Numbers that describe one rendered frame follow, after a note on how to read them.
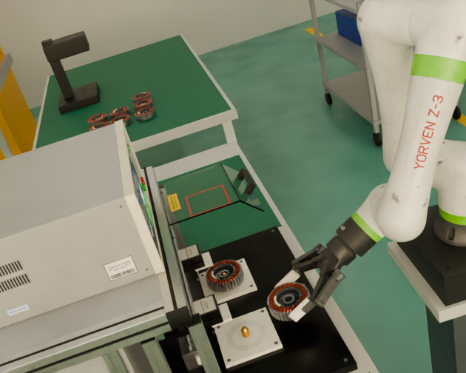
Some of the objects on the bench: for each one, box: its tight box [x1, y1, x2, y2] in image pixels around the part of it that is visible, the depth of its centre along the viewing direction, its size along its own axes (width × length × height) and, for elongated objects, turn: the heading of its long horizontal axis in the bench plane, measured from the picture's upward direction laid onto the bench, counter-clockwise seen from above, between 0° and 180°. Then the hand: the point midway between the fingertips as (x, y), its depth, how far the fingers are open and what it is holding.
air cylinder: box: [178, 334, 203, 371], centre depth 146 cm, size 5×8×6 cm
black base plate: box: [158, 226, 358, 373], centre depth 159 cm, size 47×64×2 cm
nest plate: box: [215, 307, 283, 369], centre depth 148 cm, size 15×15×1 cm
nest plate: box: [199, 258, 257, 304], centre depth 169 cm, size 15×15×1 cm
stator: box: [205, 260, 244, 292], centre depth 168 cm, size 11×11×4 cm
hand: (289, 299), depth 146 cm, fingers closed on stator, 11 cm apart
